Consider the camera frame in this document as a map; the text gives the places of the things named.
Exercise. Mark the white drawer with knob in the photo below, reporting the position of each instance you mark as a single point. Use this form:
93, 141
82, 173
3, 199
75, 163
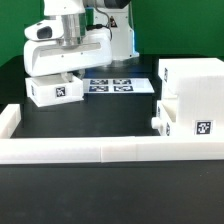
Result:
165, 120

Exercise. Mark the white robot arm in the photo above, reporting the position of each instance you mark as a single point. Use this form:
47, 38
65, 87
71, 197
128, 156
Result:
79, 34

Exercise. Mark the white small drawer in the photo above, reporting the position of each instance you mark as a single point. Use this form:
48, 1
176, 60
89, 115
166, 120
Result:
52, 90

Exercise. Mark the white sheet with markers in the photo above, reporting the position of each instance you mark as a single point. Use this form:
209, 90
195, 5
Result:
118, 85

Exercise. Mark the white U-shaped table fence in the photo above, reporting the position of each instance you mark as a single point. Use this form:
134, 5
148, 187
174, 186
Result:
100, 150

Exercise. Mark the white drawer cabinet box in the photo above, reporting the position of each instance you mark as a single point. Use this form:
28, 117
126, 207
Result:
198, 87

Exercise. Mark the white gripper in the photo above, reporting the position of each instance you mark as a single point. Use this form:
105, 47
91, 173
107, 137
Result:
45, 53

